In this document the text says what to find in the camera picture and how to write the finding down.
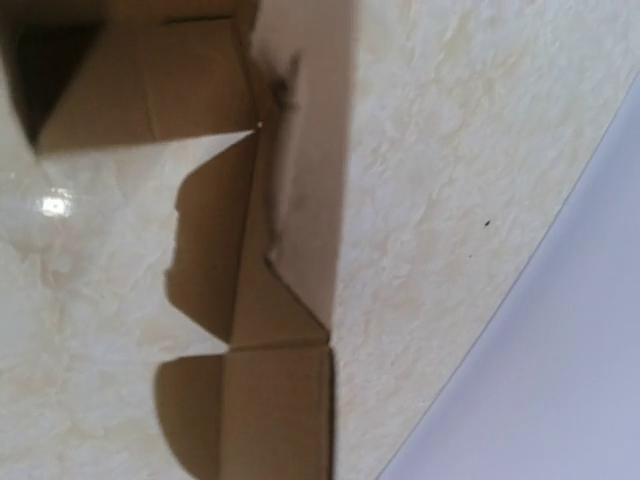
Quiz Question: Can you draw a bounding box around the brown cardboard box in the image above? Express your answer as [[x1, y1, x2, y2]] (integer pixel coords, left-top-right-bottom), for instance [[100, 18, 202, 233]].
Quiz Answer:
[[1, 1, 357, 479]]

